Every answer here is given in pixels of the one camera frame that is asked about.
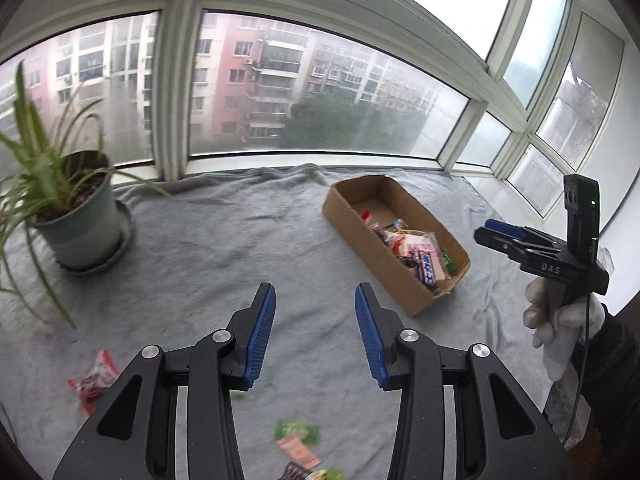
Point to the cardboard box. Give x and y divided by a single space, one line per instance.
395 280

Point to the grey-green plant pot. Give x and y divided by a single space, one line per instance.
80 225

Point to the brown chocolate bar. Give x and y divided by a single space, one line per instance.
427 266

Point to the person's right forearm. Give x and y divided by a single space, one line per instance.
610 360

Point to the dark striped snack packet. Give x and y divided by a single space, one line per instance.
297 474

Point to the green spider plant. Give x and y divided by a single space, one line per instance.
30 160

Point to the white window frame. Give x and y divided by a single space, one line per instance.
172 85

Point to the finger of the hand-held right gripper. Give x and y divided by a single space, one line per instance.
500 242
500 226

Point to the pink and white apartment buildings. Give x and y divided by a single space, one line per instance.
265 75

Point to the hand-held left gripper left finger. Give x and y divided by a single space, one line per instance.
260 335

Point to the grey-green pot saucer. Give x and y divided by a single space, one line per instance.
126 230

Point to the person's right hand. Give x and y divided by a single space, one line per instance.
565 340

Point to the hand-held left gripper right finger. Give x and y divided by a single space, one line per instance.
372 340

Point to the green and white snack packet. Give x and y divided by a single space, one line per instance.
327 475

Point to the grey blanket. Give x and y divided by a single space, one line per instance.
225 240

